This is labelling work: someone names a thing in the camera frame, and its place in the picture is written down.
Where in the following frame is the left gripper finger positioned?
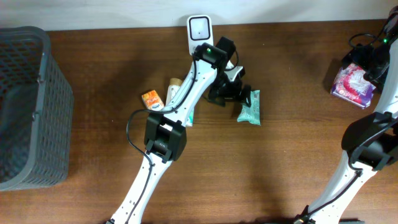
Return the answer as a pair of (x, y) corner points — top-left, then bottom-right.
(207, 93), (226, 107)
(239, 85), (251, 108)

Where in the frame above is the teal wet wipes pack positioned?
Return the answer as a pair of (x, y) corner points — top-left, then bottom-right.
(237, 90), (261, 126)

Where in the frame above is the purple red tissue pack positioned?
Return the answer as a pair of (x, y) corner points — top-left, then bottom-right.
(330, 63), (376, 109)

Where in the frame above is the teal pocket tissue pack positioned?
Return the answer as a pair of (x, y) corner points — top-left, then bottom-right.
(186, 109), (195, 127)

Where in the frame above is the white bamboo print tube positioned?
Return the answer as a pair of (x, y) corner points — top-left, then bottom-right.
(165, 78), (183, 105)

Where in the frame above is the orange pocket tissue pack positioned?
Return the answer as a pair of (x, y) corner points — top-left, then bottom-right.
(141, 90), (164, 111)

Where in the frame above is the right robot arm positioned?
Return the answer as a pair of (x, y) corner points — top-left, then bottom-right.
(294, 7), (397, 223)

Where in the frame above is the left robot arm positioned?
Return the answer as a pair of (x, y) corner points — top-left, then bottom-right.
(107, 37), (251, 224)

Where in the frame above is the white barcode scanner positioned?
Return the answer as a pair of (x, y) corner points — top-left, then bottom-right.
(187, 15), (214, 55)

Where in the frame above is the grey plastic mesh basket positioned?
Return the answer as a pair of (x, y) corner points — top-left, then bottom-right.
(1, 26), (74, 191)

